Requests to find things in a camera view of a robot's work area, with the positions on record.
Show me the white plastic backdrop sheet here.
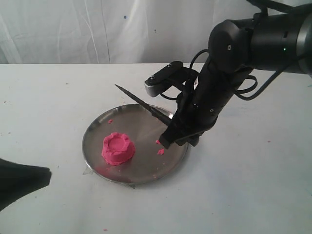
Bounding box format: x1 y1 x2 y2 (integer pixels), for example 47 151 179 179
0 0 312 79

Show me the round stainless steel plate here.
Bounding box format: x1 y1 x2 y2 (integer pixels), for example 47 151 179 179
82 104 189 185

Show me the clear tape piece bottom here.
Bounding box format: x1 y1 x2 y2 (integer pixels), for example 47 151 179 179
128 184 136 189

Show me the clear tape piece left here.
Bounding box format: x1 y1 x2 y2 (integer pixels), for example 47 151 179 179
82 167 93 175

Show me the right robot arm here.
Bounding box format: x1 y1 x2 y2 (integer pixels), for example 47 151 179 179
159 12 312 148

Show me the black kitchen knife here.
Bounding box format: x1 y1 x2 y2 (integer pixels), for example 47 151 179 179
115 84 171 126

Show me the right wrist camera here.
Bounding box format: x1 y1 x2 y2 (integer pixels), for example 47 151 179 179
144 61 198 98

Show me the clear tape piece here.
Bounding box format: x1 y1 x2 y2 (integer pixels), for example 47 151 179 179
128 184 136 189
82 167 93 175

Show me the pink clay lump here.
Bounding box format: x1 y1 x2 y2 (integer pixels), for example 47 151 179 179
101 132 136 166

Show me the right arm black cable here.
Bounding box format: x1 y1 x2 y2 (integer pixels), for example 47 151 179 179
158 0 312 102

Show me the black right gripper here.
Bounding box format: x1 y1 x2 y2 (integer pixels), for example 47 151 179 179
159 59 244 149

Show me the pink dough crumb near knife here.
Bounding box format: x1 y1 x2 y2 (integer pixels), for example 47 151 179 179
157 149 164 156

